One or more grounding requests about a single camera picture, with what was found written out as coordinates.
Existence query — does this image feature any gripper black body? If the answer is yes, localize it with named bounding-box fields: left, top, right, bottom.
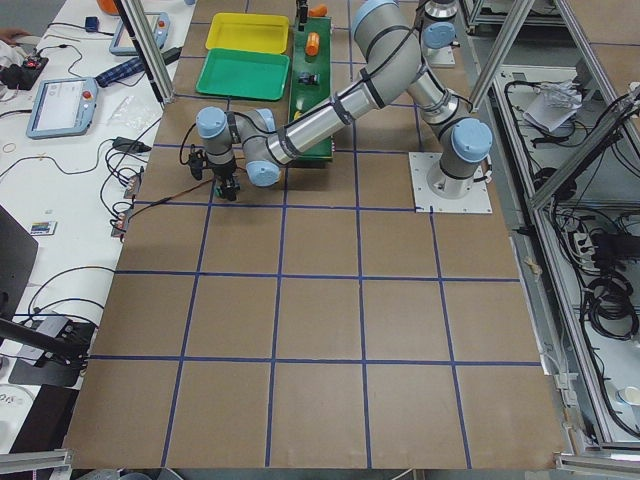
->
left=212, top=162, right=237, bottom=186

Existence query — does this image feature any orange cylinder marked 4680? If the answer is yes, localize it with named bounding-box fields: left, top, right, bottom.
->
left=305, top=32, right=320, bottom=57

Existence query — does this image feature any plain orange cylinder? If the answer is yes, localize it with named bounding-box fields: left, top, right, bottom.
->
left=308, top=4, right=328, bottom=18

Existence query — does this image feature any green plastic tray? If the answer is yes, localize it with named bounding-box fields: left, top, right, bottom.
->
left=195, top=48, right=290, bottom=101

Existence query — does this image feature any black power adapter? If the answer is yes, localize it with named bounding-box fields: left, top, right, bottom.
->
left=112, top=137, right=151, bottom=154

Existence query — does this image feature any clear plastic bag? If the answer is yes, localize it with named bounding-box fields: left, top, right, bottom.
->
left=107, top=95, right=158, bottom=130

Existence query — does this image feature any yellow plastic tray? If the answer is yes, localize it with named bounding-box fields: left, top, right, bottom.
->
left=205, top=13, right=289, bottom=54

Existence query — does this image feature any green conveyor belt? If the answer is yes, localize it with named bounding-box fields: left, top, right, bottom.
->
left=285, top=15, right=335, bottom=169

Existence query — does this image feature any teach pendant far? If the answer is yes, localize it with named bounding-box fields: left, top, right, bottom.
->
left=108, top=11, right=171, bottom=56

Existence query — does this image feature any teach pendant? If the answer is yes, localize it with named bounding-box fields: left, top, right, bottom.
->
left=26, top=77, right=98, bottom=140
left=108, top=11, right=171, bottom=56

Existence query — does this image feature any teach pendant near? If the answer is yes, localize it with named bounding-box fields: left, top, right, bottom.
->
left=26, top=77, right=98, bottom=140

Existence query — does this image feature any red black power wire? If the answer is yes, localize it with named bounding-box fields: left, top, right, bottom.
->
left=119, top=164, right=246, bottom=226

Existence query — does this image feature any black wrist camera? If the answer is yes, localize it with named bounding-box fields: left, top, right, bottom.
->
left=187, top=149, right=207, bottom=181

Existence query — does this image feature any aluminium frame post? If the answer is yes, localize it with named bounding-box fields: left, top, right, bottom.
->
left=114, top=0, right=175, bottom=105

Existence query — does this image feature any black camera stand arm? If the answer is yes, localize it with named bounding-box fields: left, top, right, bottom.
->
left=1, top=314, right=98, bottom=370

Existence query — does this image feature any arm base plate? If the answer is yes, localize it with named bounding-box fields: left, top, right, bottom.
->
left=423, top=44, right=455, bottom=68
left=408, top=152, right=493, bottom=215

